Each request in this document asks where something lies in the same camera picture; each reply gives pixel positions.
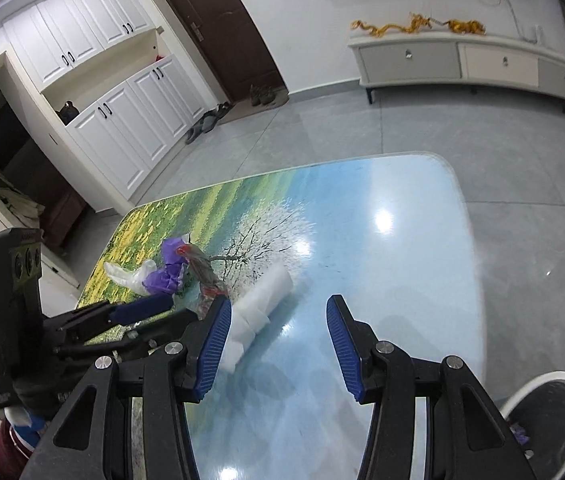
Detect white round trash bin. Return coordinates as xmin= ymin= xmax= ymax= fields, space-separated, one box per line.
xmin=499 ymin=370 xmax=565 ymax=479

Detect left hand blue glove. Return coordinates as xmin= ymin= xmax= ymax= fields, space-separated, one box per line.
xmin=4 ymin=405 xmax=48 ymax=452

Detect white plastic bag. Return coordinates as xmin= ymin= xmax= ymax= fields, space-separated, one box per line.
xmin=104 ymin=259 xmax=158 ymax=297

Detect purple crumpled wrapper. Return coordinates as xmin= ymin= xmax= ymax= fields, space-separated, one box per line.
xmin=142 ymin=237 xmax=188 ymax=295

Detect red snack wrapper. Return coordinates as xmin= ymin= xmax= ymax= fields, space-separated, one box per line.
xmin=176 ymin=243 xmax=228 ymax=313

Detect white foam roll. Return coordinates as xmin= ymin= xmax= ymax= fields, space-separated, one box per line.
xmin=220 ymin=262 xmax=293 ymax=373

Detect slippers by cabinet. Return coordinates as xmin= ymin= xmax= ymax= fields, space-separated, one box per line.
xmin=185 ymin=102 xmax=234 ymax=144

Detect white shoe cabinet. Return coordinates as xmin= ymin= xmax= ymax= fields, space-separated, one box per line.
xmin=4 ymin=0 xmax=205 ymax=200

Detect shoes on door mat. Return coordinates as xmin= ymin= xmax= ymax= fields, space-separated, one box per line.
xmin=250 ymin=84 xmax=276 ymax=106

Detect dark brown entrance door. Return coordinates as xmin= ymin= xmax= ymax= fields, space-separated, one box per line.
xmin=166 ymin=0 xmax=285 ymax=101

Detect white tv cabinet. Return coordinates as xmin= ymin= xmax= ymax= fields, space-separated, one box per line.
xmin=349 ymin=32 xmax=565 ymax=101

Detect golden dragon ornament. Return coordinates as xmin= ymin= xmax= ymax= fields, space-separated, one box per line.
xmin=350 ymin=13 xmax=487 ymax=38

